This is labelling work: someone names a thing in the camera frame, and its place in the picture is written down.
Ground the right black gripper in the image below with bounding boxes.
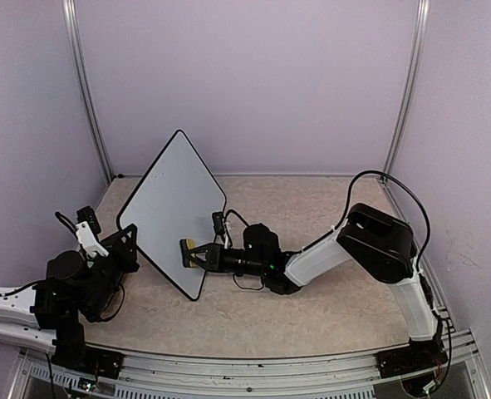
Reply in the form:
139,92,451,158
185,243,267,277

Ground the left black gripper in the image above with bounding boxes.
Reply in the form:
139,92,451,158
85,224,141,319

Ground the yellow black whiteboard eraser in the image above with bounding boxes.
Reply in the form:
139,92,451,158
179,239,197,268

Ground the white whiteboard black frame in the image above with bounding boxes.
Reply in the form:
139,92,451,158
115,130,227,302

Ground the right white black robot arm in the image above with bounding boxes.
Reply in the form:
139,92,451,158
179,203,451,377

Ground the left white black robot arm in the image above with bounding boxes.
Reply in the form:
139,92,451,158
0,222,140,378

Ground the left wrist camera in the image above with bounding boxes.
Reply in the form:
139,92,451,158
76,206,109,259

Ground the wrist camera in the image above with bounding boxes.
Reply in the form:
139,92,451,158
76,206,109,259
212,211,233,249

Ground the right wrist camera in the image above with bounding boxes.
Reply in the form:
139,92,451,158
212,211,233,249

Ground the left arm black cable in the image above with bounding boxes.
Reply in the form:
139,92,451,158
53,210,125,323

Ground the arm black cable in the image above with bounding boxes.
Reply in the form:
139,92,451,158
223,169,432,292
53,210,125,323

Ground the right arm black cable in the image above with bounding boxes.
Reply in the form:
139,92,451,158
223,169,432,292

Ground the aluminium front rail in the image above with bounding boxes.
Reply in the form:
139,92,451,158
7,330,489,399

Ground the left aluminium corner post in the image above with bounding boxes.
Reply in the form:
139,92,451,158
62,0,115,185

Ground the aluminium corner post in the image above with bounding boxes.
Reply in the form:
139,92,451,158
383,0,430,175
62,0,115,185

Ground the right aluminium corner post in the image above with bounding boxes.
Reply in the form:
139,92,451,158
383,0,430,175

